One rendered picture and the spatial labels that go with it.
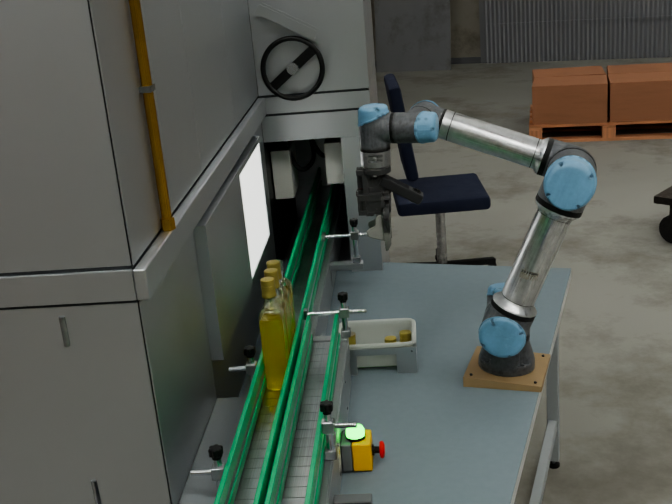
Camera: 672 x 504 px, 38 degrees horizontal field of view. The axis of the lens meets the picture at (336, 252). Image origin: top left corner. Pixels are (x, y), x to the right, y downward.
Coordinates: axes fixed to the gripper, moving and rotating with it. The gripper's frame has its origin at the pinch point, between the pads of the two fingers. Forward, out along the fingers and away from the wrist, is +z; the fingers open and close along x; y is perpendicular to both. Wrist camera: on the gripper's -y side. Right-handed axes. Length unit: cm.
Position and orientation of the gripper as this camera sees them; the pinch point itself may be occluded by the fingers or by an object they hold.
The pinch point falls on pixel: (389, 242)
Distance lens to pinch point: 247.6
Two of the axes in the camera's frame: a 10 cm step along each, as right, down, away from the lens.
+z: 0.8, 9.4, 3.3
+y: -9.9, 0.5, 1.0
